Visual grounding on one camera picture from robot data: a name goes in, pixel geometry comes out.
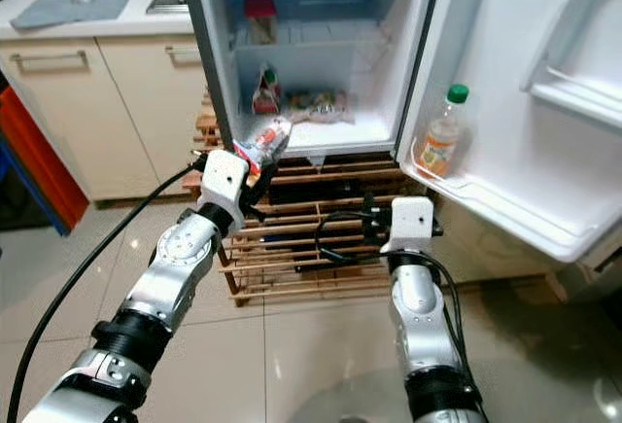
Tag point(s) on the white fridge door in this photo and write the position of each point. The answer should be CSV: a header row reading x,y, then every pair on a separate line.
x,y
515,151

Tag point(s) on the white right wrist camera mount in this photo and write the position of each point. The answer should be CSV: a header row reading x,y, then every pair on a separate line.
x,y
410,224

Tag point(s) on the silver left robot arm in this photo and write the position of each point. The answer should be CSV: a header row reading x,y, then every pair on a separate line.
x,y
170,277

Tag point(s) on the wooden slatted rack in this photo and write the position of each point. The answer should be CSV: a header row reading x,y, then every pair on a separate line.
x,y
292,267

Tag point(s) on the red lidded jar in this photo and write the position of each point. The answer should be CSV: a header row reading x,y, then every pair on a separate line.
x,y
260,20

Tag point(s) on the small red drink carton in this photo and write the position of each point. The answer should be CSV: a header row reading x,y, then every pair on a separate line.
x,y
264,94

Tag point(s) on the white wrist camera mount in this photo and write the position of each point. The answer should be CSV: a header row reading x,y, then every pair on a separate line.
x,y
224,178
410,224

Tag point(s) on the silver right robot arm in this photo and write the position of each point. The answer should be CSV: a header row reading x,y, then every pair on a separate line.
x,y
428,326

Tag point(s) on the clear bag of food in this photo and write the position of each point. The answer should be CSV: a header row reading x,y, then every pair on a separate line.
x,y
316,104

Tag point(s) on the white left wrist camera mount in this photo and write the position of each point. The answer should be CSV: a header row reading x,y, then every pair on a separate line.
x,y
224,178

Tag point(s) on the grey small fridge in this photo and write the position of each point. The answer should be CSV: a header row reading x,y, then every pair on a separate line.
x,y
204,53

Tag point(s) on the grey cloth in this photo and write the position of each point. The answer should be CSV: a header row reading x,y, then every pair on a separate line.
x,y
70,9

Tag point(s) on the orange flat board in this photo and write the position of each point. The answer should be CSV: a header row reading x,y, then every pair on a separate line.
x,y
34,160

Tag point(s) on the blue flat board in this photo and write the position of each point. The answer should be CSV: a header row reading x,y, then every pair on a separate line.
x,y
8,165

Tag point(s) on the green capped drink bottle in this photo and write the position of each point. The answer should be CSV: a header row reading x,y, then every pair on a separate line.
x,y
440,136

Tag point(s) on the cream two door cabinet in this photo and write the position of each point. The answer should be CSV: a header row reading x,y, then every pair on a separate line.
x,y
117,122

